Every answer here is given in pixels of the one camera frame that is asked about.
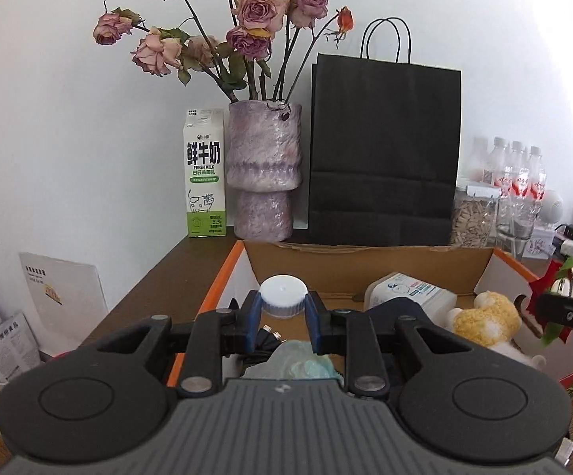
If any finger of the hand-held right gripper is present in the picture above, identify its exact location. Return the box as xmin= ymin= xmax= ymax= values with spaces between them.
xmin=536 ymin=291 xmax=573 ymax=357

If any white round speaker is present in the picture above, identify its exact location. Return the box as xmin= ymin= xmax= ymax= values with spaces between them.
xmin=539 ymin=190 xmax=565 ymax=224

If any clear jar of seeds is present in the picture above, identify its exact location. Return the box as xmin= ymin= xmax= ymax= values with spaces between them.
xmin=451 ymin=184 xmax=501 ymax=249

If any red green ornament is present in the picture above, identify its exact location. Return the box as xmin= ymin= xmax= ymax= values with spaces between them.
xmin=530 ymin=255 xmax=573 ymax=348

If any purple textured vase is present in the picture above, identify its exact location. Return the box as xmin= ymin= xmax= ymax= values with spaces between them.
xmin=226 ymin=100 xmax=303 ymax=241

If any white printed carton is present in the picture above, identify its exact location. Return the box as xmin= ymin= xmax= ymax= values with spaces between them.
xmin=0 ymin=309 xmax=43 ymax=383

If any black paper bag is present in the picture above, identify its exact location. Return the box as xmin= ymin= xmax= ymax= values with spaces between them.
xmin=307 ymin=17 xmax=463 ymax=247

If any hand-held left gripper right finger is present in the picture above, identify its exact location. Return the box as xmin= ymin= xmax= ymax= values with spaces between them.
xmin=302 ymin=290 xmax=471 ymax=399

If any red cardboard box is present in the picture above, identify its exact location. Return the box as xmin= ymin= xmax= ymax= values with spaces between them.
xmin=164 ymin=239 xmax=573 ymax=409

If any dried rose bouquet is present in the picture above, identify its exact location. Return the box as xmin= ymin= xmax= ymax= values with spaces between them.
xmin=93 ymin=0 xmax=356 ymax=105

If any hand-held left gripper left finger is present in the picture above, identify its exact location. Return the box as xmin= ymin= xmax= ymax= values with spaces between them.
xmin=96 ymin=290 xmax=268 ymax=399

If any white plastic bottle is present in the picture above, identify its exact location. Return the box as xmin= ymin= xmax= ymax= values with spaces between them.
xmin=368 ymin=272 xmax=458 ymax=315

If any white round cap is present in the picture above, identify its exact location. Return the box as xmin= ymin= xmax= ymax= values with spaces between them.
xmin=259 ymin=274 xmax=310 ymax=318

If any clear drinking glass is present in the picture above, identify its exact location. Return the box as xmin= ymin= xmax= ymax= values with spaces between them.
xmin=495 ymin=193 xmax=536 ymax=261

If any small white printed box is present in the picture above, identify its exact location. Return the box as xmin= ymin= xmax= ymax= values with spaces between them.
xmin=526 ymin=225 xmax=557 ymax=261

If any green white plastic bag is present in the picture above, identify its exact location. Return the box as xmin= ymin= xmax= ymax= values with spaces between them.
xmin=242 ymin=340 xmax=342 ymax=382

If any navy zipper pouch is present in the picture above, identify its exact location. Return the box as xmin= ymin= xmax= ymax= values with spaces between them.
xmin=364 ymin=298 xmax=446 ymax=342

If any yellow white hamster plush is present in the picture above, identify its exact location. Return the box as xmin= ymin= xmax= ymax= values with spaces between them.
xmin=446 ymin=292 xmax=547 ymax=368

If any white leaning board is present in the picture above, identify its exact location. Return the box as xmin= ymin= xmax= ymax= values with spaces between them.
xmin=18 ymin=252 xmax=110 ymax=353

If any white green milk carton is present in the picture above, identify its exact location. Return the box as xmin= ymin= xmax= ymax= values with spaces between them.
xmin=182 ymin=107 xmax=228 ymax=238

